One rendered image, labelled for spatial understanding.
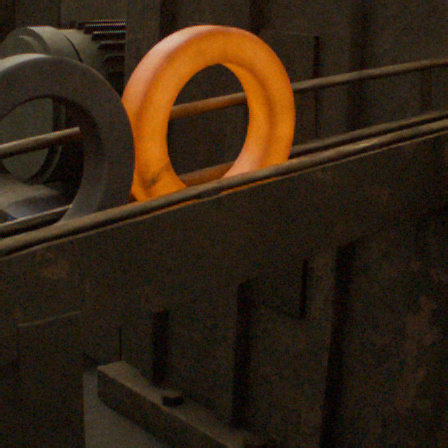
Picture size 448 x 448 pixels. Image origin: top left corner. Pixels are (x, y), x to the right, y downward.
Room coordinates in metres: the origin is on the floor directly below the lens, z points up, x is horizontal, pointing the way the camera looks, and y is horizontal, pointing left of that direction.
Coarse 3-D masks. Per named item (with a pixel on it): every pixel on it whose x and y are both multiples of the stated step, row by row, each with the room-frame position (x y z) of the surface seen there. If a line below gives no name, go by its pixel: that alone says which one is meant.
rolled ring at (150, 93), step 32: (192, 32) 0.81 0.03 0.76; (224, 32) 0.82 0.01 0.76; (160, 64) 0.78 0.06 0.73; (192, 64) 0.79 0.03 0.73; (224, 64) 0.85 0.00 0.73; (256, 64) 0.84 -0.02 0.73; (128, 96) 0.78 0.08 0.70; (160, 96) 0.77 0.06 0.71; (256, 96) 0.87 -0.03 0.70; (288, 96) 0.87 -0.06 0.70; (160, 128) 0.77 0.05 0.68; (256, 128) 0.87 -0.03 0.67; (288, 128) 0.87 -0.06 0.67; (160, 160) 0.77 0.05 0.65; (256, 160) 0.85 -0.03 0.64; (160, 192) 0.78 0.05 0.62; (224, 192) 0.83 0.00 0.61
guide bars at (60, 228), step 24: (360, 144) 0.90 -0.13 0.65; (384, 144) 0.93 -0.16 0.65; (264, 168) 0.82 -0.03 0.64; (288, 168) 0.84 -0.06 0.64; (192, 192) 0.77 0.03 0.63; (216, 192) 0.78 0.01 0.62; (96, 216) 0.70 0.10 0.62; (120, 216) 0.72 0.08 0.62; (0, 240) 0.65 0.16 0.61; (24, 240) 0.66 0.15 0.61; (48, 240) 0.67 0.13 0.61
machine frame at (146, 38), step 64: (128, 0) 1.67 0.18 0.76; (192, 0) 1.53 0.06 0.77; (256, 0) 1.39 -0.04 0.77; (320, 0) 1.32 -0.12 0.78; (384, 0) 1.23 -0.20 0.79; (128, 64) 1.67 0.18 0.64; (320, 64) 1.31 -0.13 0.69; (384, 64) 1.22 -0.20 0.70; (192, 128) 1.51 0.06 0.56; (320, 128) 1.31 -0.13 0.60; (320, 256) 1.26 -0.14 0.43; (384, 256) 1.21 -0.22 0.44; (192, 320) 1.51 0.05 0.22; (256, 320) 1.39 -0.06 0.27; (320, 320) 1.25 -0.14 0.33; (384, 320) 1.20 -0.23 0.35; (128, 384) 1.57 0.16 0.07; (192, 384) 1.51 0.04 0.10; (256, 384) 1.39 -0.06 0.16; (320, 384) 1.24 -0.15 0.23; (384, 384) 1.19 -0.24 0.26
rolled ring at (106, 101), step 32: (0, 64) 0.69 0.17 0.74; (32, 64) 0.69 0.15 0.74; (64, 64) 0.71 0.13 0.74; (0, 96) 0.67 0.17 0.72; (32, 96) 0.69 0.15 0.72; (64, 96) 0.71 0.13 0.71; (96, 96) 0.73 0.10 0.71; (96, 128) 0.73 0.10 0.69; (128, 128) 0.75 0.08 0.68; (96, 160) 0.74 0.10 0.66; (128, 160) 0.75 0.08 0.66; (96, 192) 0.74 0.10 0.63; (128, 192) 0.75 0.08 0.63
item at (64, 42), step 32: (32, 32) 2.13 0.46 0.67; (64, 32) 2.18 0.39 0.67; (96, 32) 2.17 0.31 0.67; (96, 64) 2.12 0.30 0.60; (0, 128) 2.21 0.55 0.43; (32, 128) 2.09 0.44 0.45; (64, 128) 2.01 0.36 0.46; (32, 160) 2.09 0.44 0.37; (64, 160) 2.05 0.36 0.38; (0, 192) 2.27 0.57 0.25; (32, 192) 2.28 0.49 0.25; (64, 192) 2.27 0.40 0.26; (96, 352) 1.80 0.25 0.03
